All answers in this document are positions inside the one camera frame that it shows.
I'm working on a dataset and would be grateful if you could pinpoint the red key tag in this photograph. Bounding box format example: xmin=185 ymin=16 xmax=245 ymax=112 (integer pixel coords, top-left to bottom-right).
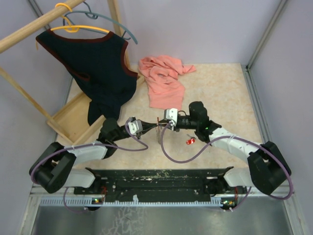
xmin=186 ymin=138 xmax=196 ymax=145

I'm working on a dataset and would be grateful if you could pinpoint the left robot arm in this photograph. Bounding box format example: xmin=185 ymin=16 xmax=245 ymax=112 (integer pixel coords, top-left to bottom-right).
xmin=29 ymin=117 xmax=158 ymax=194

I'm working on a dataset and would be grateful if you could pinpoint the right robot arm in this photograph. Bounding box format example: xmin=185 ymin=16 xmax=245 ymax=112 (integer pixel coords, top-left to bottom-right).
xmin=161 ymin=101 xmax=293 ymax=199

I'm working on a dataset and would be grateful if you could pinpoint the pink cloth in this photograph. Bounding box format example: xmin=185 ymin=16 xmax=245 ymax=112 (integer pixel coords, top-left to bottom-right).
xmin=138 ymin=55 xmax=196 ymax=110

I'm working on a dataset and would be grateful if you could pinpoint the wooden clothes rack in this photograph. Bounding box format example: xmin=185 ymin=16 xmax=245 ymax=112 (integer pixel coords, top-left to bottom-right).
xmin=0 ymin=0 xmax=145 ymax=147

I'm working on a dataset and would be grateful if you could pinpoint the dark navy vest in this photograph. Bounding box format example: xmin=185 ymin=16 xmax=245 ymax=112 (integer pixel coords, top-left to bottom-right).
xmin=36 ymin=30 xmax=138 ymax=125

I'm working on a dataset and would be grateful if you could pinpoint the yellow clothes hanger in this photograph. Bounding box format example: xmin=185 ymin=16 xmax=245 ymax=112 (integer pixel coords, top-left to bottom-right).
xmin=36 ymin=2 xmax=111 ymax=51

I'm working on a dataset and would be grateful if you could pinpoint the grey-blue clothes hanger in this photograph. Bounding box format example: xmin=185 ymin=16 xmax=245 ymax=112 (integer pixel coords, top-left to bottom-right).
xmin=63 ymin=0 xmax=138 ymax=45

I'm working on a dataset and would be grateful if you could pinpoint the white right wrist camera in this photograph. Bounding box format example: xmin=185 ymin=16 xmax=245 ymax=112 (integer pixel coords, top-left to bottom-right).
xmin=164 ymin=108 xmax=178 ymax=126

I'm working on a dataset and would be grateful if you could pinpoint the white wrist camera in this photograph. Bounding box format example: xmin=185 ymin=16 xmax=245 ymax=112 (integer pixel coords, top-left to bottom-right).
xmin=127 ymin=117 xmax=143 ymax=135
xmin=164 ymin=108 xmax=178 ymax=126

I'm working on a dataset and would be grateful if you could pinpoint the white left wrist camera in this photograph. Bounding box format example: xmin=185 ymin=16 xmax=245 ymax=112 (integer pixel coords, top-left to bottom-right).
xmin=127 ymin=117 xmax=143 ymax=135

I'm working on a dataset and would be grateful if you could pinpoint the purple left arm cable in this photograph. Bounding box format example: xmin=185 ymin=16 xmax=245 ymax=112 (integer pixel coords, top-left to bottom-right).
xmin=31 ymin=118 xmax=149 ymax=214

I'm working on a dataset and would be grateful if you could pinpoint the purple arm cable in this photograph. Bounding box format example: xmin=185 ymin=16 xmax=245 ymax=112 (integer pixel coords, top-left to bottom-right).
xmin=161 ymin=122 xmax=294 ymax=212
xmin=31 ymin=118 xmax=149 ymax=214

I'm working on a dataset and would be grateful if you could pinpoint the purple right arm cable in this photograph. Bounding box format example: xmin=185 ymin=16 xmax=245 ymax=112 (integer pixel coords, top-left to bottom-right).
xmin=161 ymin=122 xmax=294 ymax=212

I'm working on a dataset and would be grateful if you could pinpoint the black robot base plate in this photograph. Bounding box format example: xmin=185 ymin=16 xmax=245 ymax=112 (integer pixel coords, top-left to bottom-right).
xmin=74 ymin=167 xmax=246 ymax=203

